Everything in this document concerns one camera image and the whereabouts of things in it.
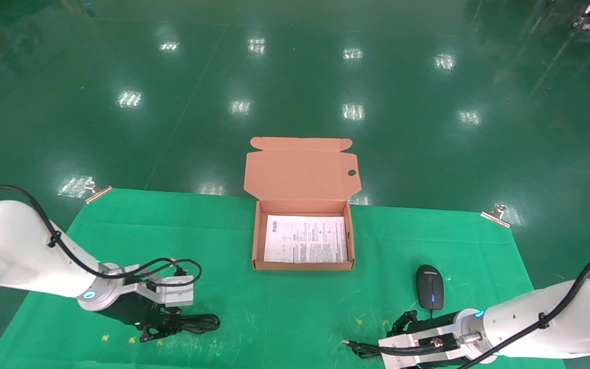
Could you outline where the white printed instruction sheet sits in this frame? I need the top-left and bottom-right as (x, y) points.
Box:
(264, 215), (349, 264)

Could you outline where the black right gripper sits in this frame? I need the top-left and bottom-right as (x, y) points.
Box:
(388, 311), (460, 336)

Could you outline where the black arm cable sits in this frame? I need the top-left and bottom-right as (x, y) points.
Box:
(0, 184), (203, 289)
(377, 249), (590, 369)

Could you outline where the green table mat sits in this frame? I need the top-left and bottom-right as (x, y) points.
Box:
(0, 188), (567, 369)

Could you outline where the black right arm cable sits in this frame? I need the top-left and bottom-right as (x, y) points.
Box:
(377, 249), (590, 369)

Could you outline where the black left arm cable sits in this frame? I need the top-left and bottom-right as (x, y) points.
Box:
(0, 184), (203, 289)

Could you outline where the black data cable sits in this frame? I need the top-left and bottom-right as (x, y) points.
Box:
(159, 314), (221, 335)

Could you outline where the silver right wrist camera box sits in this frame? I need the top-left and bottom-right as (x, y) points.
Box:
(378, 331), (473, 369)

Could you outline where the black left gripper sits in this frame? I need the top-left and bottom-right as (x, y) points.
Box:
(101, 292), (183, 343)

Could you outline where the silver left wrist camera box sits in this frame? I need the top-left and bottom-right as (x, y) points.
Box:
(135, 276), (195, 308)

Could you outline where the black wired mouse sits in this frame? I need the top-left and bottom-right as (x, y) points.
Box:
(344, 264), (445, 359)

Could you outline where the metal binder clip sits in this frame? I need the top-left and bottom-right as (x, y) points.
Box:
(84, 179), (113, 205)
(480, 204), (511, 229)

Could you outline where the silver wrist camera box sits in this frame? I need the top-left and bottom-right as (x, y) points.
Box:
(378, 331), (473, 369)
(135, 276), (195, 308)

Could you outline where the orange cardboard box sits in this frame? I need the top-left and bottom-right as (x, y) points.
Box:
(244, 136), (362, 271)

